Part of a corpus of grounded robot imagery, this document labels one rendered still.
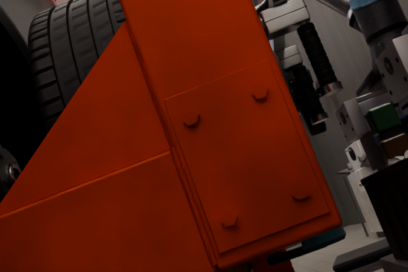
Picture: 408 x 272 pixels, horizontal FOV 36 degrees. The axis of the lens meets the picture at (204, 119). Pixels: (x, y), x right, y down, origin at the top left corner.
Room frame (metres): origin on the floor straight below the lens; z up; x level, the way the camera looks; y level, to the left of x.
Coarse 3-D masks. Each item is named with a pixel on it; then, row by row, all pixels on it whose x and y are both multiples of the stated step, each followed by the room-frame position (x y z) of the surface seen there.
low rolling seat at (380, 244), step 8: (384, 240) 2.74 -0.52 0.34; (360, 248) 2.80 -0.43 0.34; (368, 248) 2.65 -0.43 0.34; (376, 248) 2.51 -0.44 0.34; (384, 248) 2.47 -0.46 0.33; (344, 256) 2.71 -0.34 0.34; (352, 256) 2.57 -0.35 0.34; (360, 256) 2.49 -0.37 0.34; (368, 256) 2.48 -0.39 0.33; (376, 256) 2.47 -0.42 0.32; (384, 256) 2.47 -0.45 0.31; (336, 264) 2.51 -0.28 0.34; (344, 264) 2.49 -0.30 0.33; (352, 264) 2.49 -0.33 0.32; (360, 264) 2.49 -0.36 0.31; (368, 264) 2.48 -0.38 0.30; (376, 264) 2.47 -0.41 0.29
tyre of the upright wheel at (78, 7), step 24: (72, 0) 1.29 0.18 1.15; (96, 0) 1.18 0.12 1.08; (48, 24) 1.18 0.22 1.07; (72, 24) 1.16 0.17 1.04; (96, 24) 1.13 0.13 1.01; (120, 24) 1.11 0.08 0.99; (48, 48) 1.13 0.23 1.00; (72, 48) 1.12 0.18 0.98; (96, 48) 1.11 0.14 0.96; (48, 72) 1.11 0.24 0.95; (72, 72) 1.10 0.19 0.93; (48, 96) 1.09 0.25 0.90; (72, 96) 1.09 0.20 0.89; (48, 120) 1.10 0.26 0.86
